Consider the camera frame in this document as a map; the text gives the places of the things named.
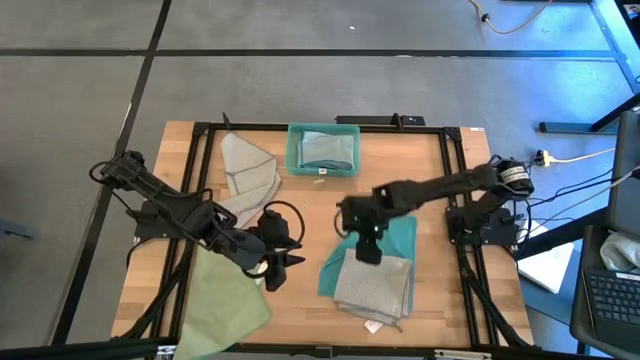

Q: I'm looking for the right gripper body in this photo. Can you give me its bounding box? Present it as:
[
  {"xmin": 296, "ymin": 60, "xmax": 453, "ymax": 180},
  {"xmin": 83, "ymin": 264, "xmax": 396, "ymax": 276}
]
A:
[{"xmin": 337, "ymin": 194, "xmax": 396, "ymax": 265}]

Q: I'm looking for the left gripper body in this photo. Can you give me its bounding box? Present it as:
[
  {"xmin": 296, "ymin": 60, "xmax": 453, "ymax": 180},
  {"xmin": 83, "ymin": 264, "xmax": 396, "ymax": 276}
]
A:
[{"xmin": 243, "ymin": 209, "xmax": 306, "ymax": 293}]

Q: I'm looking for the teal microfiber towel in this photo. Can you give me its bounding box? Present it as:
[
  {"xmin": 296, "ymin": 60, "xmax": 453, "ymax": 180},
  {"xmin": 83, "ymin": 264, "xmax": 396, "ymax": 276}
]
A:
[{"xmin": 317, "ymin": 214, "xmax": 419, "ymax": 314}]

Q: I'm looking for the grey waffle microfiber towel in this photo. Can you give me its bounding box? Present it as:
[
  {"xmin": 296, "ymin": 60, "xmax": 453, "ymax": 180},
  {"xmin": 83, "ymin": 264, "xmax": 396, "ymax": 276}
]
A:
[
  {"xmin": 333, "ymin": 248, "xmax": 416, "ymax": 335},
  {"xmin": 219, "ymin": 132, "xmax": 283, "ymax": 230}
]

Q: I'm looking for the light blue microfiber towel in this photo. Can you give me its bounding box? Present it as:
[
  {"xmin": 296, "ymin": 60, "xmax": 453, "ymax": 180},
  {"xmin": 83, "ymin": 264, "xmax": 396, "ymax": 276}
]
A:
[{"xmin": 298, "ymin": 130, "xmax": 355, "ymax": 171}]

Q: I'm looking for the light green microfiber towel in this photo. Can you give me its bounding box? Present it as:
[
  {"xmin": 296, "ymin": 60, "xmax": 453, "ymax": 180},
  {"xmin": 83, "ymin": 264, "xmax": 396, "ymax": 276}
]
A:
[{"xmin": 173, "ymin": 244, "xmax": 275, "ymax": 360}]

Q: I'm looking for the teal mesh basket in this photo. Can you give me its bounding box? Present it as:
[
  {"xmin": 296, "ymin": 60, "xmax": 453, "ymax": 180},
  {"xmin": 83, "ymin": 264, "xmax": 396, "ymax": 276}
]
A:
[{"xmin": 285, "ymin": 122, "xmax": 361, "ymax": 177}]

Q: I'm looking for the black mounting bar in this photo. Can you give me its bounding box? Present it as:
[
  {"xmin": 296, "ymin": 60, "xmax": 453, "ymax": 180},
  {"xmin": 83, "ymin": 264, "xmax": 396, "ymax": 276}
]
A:
[{"xmin": 334, "ymin": 112, "xmax": 427, "ymax": 127}]

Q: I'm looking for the yellow power plug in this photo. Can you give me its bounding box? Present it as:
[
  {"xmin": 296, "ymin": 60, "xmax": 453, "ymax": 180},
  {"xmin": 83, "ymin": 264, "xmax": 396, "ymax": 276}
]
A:
[{"xmin": 533, "ymin": 148, "xmax": 557, "ymax": 169}]

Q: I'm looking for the crumpled white cloth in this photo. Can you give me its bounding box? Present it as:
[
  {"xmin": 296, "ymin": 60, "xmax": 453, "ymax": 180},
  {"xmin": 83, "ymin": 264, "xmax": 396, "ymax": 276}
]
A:
[{"xmin": 598, "ymin": 231, "xmax": 640, "ymax": 275}]

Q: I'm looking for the dark laptop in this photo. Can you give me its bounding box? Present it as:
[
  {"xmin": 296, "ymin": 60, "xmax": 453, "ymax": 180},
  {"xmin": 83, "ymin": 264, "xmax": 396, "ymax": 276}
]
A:
[{"xmin": 568, "ymin": 108, "xmax": 640, "ymax": 357}]

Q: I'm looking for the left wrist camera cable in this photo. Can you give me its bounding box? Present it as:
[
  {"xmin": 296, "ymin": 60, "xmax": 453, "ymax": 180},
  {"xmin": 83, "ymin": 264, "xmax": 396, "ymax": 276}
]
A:
[{"xmin": 262, "ymin": 199, "xmax": 307, "ymax": 251}]

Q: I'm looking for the black aluminium table frame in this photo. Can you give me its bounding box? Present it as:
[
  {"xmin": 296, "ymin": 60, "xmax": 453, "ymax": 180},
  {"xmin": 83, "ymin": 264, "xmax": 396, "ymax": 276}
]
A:
[{"xmin": 0, "ymin": 119, "xmax": 614, "ymax": 360}]

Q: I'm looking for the silver metal bracket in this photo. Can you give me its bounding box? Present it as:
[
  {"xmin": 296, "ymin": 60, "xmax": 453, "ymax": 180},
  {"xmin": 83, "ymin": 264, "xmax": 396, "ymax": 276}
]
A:
[{"xmin": 432, "ymin": 348, "xmax": 494, "ymax": 360}]

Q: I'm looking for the metal desk frame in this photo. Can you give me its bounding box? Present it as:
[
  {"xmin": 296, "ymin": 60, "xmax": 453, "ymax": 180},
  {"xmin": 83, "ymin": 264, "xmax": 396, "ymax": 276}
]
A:
[{"xmin": 537, "ymin": 0, "xmax": 640, "ymax": 135}]

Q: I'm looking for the tan cable with black plug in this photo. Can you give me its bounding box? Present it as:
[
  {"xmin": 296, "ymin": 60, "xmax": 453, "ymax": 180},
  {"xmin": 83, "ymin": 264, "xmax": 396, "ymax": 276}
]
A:
[{"xmin": 468, "ymin": 0, "xmax": 555, "ymax": 36}]

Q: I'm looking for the white cable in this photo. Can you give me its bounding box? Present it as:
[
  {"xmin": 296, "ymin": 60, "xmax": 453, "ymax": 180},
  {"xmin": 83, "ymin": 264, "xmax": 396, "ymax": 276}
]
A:
[{"xmin": 558, "ymin": 168, "xmax": 640, "ymax": 215}]

